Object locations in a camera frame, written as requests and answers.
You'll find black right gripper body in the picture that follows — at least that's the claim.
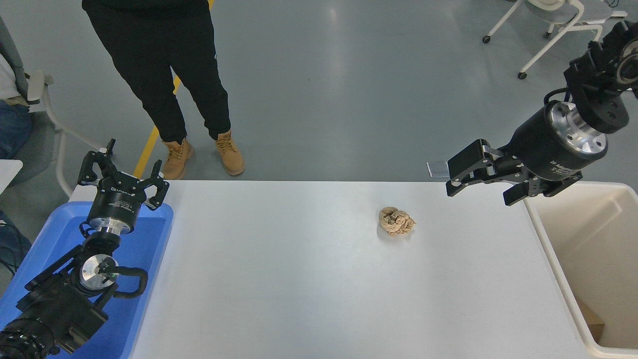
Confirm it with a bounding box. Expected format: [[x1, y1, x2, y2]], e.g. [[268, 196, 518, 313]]
[[505, 107, 607, 182]]

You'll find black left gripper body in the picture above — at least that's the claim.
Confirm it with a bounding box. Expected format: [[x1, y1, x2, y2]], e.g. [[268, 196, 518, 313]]
[[88, 175, 151, 226]]

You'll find tan paper ball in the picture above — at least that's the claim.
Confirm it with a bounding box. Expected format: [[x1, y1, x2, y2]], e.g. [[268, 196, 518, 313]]
[[378, 206, 416, 236]]

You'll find blue plastic tray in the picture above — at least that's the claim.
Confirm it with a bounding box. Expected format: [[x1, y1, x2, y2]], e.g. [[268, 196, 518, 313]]
[[0, 201, 174, 359]]

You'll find grey office chair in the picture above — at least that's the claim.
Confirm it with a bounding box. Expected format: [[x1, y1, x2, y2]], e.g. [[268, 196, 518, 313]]
[[0, 15, 100, 197]]

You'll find large pale bin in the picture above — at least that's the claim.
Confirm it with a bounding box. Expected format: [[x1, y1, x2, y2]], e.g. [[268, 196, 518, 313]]
[[523, 181, 638, 359]]

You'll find small white table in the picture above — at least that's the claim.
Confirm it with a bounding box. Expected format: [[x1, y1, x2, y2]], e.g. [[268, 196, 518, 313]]
[[0, 160, 23, 195]]

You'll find person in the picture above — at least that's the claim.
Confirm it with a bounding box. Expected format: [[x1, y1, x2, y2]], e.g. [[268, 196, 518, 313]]
[[81, 0, 246, 180], [0, 52, 33, 160]]

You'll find brown cardboard piece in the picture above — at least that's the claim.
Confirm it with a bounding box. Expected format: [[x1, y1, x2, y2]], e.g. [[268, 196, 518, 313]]
[[577, 298, 606, 338]]

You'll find white frame office chair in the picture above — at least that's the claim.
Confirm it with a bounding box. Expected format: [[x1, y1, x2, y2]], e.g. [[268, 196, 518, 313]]
[[482, 0, 629, 80]]

